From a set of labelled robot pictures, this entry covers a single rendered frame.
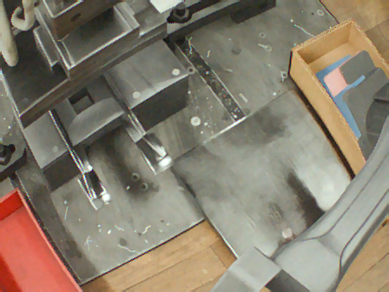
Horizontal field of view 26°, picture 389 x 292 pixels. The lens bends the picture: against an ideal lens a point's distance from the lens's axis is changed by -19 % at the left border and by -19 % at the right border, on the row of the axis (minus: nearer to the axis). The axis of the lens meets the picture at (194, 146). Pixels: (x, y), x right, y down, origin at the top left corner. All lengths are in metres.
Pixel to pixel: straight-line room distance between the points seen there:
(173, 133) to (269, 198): 0.14
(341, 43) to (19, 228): 0.49
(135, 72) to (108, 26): 0.20
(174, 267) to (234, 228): 0.08
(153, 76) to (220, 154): 0.11
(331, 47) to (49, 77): 0.42
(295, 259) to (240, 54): 0.59
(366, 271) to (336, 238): 0.47
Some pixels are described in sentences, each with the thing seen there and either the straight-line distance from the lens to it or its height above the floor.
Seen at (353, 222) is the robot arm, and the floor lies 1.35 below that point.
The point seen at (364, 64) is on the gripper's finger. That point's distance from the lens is 0.89.
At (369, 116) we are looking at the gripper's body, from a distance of 0.86.
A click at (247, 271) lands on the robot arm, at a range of 0.61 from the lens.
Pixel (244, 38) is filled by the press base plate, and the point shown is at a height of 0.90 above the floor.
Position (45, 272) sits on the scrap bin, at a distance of 1.09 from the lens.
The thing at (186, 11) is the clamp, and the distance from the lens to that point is 1.12.
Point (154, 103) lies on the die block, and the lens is 1.09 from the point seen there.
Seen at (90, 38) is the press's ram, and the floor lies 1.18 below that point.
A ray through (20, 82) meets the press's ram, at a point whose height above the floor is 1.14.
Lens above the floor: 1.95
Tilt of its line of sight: 68 degrees down
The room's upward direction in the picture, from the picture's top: 1 degrees clockwise
